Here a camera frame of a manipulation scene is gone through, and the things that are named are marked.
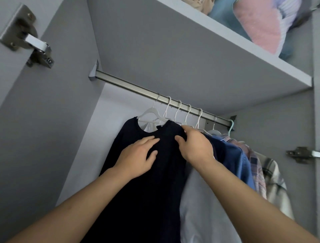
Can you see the white plastic hanger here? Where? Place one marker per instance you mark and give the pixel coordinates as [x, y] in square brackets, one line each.
[151, 111]
[215, 130]

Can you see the pale pink hanger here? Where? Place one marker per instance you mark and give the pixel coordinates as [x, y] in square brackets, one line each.
[198, 119]

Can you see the pale pink folded fabric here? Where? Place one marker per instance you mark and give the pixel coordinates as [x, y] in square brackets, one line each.
[260, 25]

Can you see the metal wardrobe rail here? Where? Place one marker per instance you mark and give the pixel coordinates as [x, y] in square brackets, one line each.
[125, 81]

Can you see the navy Vacation logo t-shirt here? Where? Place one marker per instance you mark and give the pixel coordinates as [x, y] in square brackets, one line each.
[209, 141]

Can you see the blue denim shirt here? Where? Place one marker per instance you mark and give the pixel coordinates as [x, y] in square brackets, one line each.
[240, 162]

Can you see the light green hanger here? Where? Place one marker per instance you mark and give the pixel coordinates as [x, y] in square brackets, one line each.
[232, 126]

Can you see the person's right forearm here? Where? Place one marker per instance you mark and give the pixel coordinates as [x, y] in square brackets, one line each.
[255, 205]

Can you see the person's left hand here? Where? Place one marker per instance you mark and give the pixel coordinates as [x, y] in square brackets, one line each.
[136, 160]

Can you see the plain navy top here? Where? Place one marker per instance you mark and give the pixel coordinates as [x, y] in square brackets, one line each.
[140, 200]

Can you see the light blue folded fabric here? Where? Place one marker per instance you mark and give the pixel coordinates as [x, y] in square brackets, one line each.
[225, 15]

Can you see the person's right hand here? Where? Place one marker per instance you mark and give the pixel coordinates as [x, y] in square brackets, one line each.
[197, 147]

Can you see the white zip polo shirt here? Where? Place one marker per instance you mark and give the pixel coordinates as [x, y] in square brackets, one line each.
[205, 212]

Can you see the cream plaid shirt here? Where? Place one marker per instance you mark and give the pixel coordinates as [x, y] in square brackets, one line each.
[277, 185]

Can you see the beige folded fabric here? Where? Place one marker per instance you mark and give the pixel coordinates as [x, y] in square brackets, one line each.
[200, 6]

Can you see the white lilac striped fabric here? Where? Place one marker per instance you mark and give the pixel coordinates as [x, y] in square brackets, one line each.
[290, 12]

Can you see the pink plaid shirt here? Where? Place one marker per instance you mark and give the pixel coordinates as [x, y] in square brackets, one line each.
[258, 175]

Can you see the navy Skechers tee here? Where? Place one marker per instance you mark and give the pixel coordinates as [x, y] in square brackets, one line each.
[222, 150]

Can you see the person's left forearm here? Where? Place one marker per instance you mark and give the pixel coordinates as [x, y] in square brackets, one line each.
[70, 210]

